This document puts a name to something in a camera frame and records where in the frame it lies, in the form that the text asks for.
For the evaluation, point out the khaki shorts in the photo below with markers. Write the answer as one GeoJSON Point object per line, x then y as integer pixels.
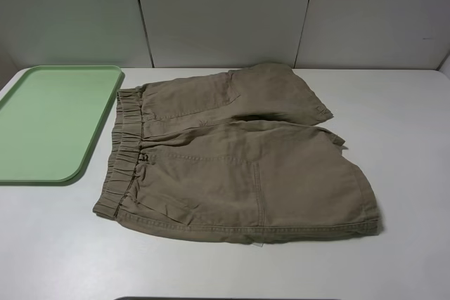
{"type": "Point", "coordinates": [240, 156]}

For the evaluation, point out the light green tray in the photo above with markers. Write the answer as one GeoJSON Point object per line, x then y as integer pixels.
{"type": "Point", "coordinates": [50, 119]}

